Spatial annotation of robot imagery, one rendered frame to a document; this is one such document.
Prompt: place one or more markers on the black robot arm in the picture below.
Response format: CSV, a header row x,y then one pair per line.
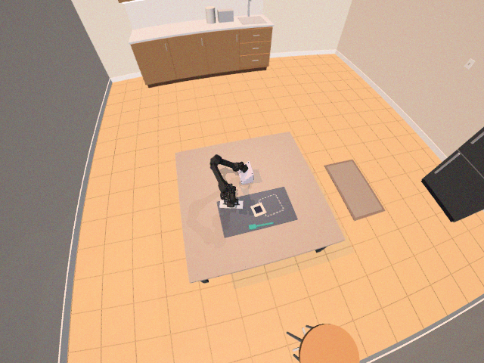
x,y
227,190

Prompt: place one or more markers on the beige tile with dark rectangle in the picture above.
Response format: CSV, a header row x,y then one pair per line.
x,y
258,209

